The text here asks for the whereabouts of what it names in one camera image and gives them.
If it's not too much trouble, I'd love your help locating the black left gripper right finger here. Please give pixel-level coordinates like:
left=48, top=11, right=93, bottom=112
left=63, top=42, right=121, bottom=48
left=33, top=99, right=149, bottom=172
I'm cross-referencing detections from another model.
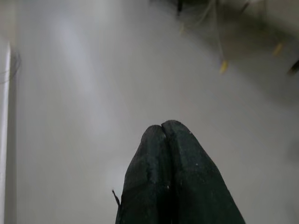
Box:
left=163, top=119, right=246, bottom=224

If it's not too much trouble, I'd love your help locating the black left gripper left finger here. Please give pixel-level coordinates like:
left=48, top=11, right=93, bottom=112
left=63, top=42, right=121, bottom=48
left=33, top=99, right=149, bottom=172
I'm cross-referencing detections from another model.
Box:
left=115, top=125, right=171, bottom=224

